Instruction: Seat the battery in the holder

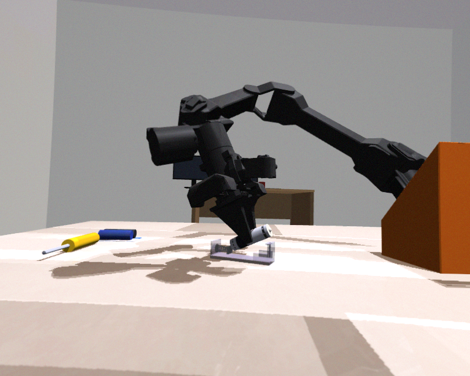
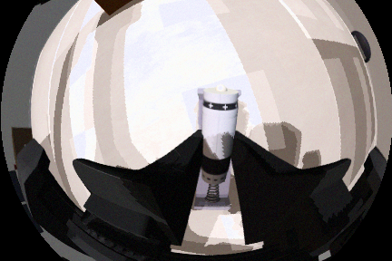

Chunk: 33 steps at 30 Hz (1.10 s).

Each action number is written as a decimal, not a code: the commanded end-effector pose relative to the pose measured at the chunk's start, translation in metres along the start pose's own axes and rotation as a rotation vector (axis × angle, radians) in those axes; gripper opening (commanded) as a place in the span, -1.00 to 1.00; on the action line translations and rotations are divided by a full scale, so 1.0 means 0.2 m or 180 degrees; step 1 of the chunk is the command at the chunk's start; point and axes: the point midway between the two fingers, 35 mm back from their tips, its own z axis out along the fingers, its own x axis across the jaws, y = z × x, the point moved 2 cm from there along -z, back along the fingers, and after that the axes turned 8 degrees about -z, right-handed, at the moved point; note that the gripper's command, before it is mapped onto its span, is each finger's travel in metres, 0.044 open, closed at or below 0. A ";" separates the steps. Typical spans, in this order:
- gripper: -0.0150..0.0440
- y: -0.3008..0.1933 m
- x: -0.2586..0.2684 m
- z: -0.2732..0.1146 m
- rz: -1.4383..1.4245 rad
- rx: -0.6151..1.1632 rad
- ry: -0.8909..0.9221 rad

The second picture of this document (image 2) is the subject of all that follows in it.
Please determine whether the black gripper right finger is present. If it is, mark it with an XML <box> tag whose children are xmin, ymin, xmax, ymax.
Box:
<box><xmin>231</xmin><ymin>130</ymin><xmax>351</xmax><ymax>245</ymax></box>

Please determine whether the white cylindrical battery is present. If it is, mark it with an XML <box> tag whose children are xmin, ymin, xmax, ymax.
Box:
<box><xmin>201</xmin><ymin>85</ymin><xmax>239</xmax><ymax>184</ymax></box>

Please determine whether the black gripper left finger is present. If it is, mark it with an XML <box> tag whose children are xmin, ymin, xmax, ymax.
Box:
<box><xmin>73</xmin><ymin>129</ymin><xmax>204</xmax><ymax>246</ymax></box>

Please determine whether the grey battery holder with spring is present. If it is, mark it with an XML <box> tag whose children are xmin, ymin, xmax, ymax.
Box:
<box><xmin>193</xmin><ymin>88</ymin><xmax>231</xmax><ymax>211</ymax></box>

